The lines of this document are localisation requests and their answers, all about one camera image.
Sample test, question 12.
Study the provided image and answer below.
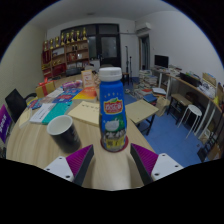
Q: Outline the teal notebook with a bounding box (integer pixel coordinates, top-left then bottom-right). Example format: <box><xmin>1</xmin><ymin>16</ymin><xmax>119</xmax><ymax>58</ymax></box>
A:
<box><xmin>41</xmin><ymin>100</ymin><xmax>74</xmax><ymax>126</ymax></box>

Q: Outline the brown wooden stool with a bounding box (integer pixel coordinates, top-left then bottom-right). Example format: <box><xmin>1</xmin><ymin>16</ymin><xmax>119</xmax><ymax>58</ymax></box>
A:
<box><xmin>166</xmin><ymin>93</ymin><xmax>193</xmax><ymax>124</ymax></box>

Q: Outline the stack of books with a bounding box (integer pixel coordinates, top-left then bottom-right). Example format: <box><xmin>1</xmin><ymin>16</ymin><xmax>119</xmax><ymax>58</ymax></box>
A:
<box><xmin>138</xmin><ymin>69</ymin><xmax>158</xmax><ymax>89</ymax></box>

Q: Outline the orange book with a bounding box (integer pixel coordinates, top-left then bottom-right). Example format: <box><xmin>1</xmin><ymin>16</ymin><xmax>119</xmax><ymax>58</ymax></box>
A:
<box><xmin>72</xmin><ymin>86</ymin><xmax>98</xmax><ymax>102</ymax></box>

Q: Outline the wooden shelf unit with trophies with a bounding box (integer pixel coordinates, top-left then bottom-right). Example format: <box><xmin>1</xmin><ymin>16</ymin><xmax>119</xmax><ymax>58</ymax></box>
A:
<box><xmin>41</xmin><ymin>27</ymin><xmax>91</xmax><ymax>78</ymax></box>

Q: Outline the beige booklet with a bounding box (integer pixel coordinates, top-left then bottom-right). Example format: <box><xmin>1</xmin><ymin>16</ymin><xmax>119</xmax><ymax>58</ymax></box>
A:
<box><xmin>67</xmin><ymin>100</ymin><xmax>101</xmax><ymax>128</ymax></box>

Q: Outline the black computer monitor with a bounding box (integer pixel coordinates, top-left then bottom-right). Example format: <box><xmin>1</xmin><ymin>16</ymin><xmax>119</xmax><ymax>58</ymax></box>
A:
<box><xmin>154</xmin><ymin>54</ymin><xmax>170</xmax><ymax>70</ymax></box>

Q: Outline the black metal rack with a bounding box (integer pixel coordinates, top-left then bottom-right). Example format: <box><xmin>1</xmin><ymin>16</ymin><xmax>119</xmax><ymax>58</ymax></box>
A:
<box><xmin>197</xmin><ymin>123</ymin><xmax>224</xmax><ymax>163</ymax></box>

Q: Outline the black office chair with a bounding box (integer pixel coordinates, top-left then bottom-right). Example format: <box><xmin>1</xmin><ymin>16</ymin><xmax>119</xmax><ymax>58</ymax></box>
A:
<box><xmin>4</xmin><ymin>88</ymin><xmax>38</xmax><ymax>123</ymax></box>

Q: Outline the purple sign board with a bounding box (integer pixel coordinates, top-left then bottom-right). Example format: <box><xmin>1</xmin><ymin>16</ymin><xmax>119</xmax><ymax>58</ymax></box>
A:
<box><xmin>0</xmin><ymin>104</ymin><xmax>14</xmax><ymax>144</ymax></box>

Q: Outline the white printed book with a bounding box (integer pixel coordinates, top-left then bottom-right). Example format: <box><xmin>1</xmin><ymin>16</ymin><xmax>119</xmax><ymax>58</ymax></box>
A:
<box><xmin>29</xmin><ymin>102</ymin><xmax>57</xmax><ymax>124</ymax></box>

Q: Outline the white round stool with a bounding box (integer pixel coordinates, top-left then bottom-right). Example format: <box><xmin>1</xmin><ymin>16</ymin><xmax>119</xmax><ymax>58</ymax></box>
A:
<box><xmin>177</xmin><ymin>104</ymin><xmax>203</xmax><ymax>139</ymax></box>

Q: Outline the white air conditioner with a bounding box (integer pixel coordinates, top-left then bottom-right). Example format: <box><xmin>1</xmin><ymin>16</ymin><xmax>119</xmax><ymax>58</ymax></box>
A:
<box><xmin>134</xmin><ymin>22</ymin><xmax>153</xmax><ymax>35</ymax></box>

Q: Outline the dark glass double door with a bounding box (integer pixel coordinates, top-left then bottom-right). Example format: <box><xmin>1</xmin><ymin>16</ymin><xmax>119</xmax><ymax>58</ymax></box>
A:
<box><xmin>60</xmin><ymin>23</ymin><xmax>122</xmax><ymax>69</ymax></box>

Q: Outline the long cluttered wooden desk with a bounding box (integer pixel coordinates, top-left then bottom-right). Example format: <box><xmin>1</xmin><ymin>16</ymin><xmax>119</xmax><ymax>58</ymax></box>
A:
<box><xmin>151</xmin><ymin>66</ymin><xmax>224</xmax><ymax>161</ymax></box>

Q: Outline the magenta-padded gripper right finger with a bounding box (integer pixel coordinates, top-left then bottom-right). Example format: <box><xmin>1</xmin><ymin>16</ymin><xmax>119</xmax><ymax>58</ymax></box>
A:
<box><xmin>129</xmin><ymin>143</ymin><xmax>184</xmax><ymax>186</ymax></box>

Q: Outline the pink package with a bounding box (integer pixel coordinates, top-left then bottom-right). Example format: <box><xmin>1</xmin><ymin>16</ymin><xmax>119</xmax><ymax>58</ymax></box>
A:
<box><xmin>61</xmin><ymin>79</ymin><xmax>83</xmax><ymax>91</ymax></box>

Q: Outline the beige notebook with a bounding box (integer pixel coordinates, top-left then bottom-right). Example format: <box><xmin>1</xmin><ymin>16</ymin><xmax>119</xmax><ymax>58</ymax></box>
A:
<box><xmin>18</xmin><ymin>108</ymin><xmax>34</xmax><ymax>129</ymax></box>

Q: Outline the brown paper bag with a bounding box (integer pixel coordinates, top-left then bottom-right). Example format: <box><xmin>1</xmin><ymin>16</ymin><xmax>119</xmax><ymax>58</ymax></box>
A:
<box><xmin>155</xmin><ymin>95</ymin><xmax>171</xmax><ymax>117</ymax></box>

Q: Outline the blue colourful book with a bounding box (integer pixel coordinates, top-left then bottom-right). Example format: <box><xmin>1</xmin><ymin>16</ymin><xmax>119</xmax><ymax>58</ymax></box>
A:
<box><xmin>51</xmin><ymin>88</ymin><xmax>83</xmax><ymax>104</ymax></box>
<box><xmin>28</xmin><ymin>97</ymin><xmax>48</xmax><ymax>110</ymax></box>

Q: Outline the blue drink bottle white cap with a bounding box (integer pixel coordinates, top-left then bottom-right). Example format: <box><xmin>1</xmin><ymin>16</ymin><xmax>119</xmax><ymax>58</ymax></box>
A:
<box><xmin>98</xmin><ymin>66</ymin><xmax>129</xmax><ymax>152</ymax></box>

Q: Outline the small wooden side table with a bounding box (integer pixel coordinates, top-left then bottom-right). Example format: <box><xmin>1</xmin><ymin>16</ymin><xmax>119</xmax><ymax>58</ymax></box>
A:
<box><xmin>124</xmin><ymin>98</ymin><xmax>160</xmax><ymax>136</ymax></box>

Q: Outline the orange and white carton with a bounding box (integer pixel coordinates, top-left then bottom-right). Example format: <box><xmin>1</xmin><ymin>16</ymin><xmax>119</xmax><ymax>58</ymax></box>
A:
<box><xmin>80</xmin><ymin>69</ymin><xmax>94</xmax><ymax>89</ymax></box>

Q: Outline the black microphone stand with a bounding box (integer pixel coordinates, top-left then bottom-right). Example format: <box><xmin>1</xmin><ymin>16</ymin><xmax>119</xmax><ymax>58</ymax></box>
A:
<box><xmin>124</xmin><ymin>45</ymin><xmax>133</xmax><ymax>79</ymax></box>

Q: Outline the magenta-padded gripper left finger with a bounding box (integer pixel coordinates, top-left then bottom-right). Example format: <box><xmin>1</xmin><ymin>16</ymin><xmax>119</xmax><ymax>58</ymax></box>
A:
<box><xmin>43</xmin><ymin>144</ymin><xmax>95</xmax><ymax>186</ymax></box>

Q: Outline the black mug white inside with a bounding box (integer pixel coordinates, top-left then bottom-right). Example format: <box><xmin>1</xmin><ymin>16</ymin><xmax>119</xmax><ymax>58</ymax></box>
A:
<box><xmin>46</xmin><ymin>114</ymin><xmax>82</xmax><ymax>153</ymax></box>

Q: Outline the yellow gift box red ribbon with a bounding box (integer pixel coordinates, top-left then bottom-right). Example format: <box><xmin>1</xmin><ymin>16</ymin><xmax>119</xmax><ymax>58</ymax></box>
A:
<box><xmin>35</xmin><ymin>78</ymin><xmax>56</xmax><ymax>99</ymax></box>

